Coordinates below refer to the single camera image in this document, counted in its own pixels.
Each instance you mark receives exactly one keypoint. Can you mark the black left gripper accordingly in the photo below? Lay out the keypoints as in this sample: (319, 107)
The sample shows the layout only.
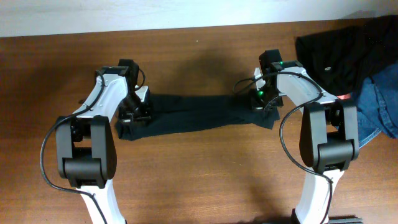
(133, 116)

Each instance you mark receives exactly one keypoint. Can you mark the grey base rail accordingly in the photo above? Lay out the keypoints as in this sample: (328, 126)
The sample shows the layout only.
(345, 220)

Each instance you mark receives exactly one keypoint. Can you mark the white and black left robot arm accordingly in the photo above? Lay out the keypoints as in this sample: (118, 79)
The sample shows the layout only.
(86, 154)

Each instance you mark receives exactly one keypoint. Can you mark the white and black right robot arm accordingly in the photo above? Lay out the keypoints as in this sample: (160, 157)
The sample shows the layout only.
(328, 136)

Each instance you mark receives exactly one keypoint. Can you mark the blue denim jeans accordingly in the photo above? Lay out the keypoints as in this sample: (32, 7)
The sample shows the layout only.
(376, 103)

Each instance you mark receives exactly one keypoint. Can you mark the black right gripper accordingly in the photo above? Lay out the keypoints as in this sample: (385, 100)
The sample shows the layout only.
(255, 104)

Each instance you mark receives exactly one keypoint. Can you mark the dark green cloth garment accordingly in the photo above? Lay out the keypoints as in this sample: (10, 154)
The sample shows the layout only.
(182, 114)

